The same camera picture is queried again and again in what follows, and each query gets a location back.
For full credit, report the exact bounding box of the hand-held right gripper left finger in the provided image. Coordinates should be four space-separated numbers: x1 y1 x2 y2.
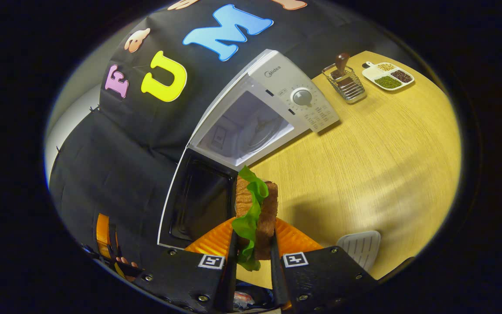
131 217 239 314

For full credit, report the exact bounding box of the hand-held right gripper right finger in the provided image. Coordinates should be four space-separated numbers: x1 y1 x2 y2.
270 218 378 312

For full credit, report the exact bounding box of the lettuce sandwich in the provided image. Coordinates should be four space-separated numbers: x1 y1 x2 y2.
231 165 279 272

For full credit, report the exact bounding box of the white microwave oven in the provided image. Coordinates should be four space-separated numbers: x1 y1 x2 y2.
157 49 341 250

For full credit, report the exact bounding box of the white rectangular plate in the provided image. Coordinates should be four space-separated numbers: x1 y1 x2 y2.
336 230 382 272

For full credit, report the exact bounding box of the white divided dish with beans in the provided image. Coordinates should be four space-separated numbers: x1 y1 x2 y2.
361 61 415 92

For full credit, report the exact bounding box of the metal wire utensil holder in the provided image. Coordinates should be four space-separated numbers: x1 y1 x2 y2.
322 63 367 104

